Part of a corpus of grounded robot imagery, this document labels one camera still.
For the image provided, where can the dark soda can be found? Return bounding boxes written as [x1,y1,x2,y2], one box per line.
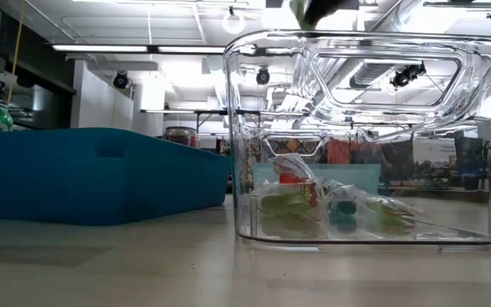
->
[161,125,199,149]

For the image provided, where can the teal clear-wrapped hard candy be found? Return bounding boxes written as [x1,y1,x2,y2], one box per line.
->
[326,181,361,223]

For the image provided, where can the clear plastic bin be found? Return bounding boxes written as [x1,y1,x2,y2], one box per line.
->
[222,28,491,247]

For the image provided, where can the round white ceiling bulb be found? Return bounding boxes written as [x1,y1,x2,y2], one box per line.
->
[221,5,247,36]

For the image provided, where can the green clear-wrapped hard candy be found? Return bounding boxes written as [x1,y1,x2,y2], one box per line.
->
[256,181,326,218]
[358,194,424,225]

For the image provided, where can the red clear-wrapped hard candy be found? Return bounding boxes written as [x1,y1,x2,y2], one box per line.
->
[269,153,318,185]

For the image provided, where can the black ceiling track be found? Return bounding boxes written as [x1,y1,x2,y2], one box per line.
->
[422,0,491,20]

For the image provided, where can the ceiling light strip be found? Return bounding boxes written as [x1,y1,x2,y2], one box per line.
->
[51,43,149,54]
[157,45,226,55]

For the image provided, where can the red backdrop curtain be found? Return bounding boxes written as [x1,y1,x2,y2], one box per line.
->
[326,138,382,165]

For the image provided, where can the yellow cord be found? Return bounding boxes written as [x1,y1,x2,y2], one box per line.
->
[4,0,26,123]

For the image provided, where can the blue plastic bin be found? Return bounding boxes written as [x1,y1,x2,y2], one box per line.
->
[0,127,233,227]

